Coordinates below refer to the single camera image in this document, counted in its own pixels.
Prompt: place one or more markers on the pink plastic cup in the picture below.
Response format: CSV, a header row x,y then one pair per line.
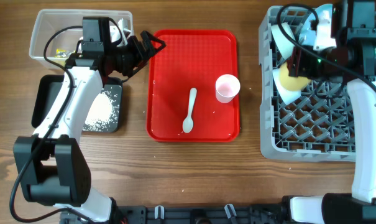
x,y
227,87

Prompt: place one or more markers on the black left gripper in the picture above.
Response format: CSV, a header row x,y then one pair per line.
x,y
138,53

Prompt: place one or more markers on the light blue bowl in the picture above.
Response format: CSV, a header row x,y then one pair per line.
x,y
287,96

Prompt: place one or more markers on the clear plastic bin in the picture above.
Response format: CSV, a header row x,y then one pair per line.
x,y
60,29

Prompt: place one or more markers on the white rice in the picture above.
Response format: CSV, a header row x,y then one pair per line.
x,y
103,116

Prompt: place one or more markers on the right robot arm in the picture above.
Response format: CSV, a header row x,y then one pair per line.
x,y
353,61

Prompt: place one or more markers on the light blue plate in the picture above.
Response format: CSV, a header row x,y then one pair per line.
x,y
307,35

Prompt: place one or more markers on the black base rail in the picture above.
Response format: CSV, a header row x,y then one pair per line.
x,y
254,214

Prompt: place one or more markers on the black tray bin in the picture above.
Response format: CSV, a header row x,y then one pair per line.
x,y
49,88

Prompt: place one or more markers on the yellow snack wrapper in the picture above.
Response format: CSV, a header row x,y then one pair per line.
x,y
61,53

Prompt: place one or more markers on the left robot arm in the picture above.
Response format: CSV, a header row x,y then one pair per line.
x,y
52,170

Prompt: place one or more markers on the grey dishwasher rack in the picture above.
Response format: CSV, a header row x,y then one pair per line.
x,y
319,126

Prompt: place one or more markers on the mint green bowl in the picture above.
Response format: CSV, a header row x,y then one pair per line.
x,y
284,46

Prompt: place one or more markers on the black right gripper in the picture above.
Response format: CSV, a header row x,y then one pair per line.
x,y
298,64

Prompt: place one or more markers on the yellow plastic cup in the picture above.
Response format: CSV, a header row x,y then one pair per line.
x,y
291,83

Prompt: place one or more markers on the white plastic spoon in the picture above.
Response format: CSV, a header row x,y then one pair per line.
x,y
188,121

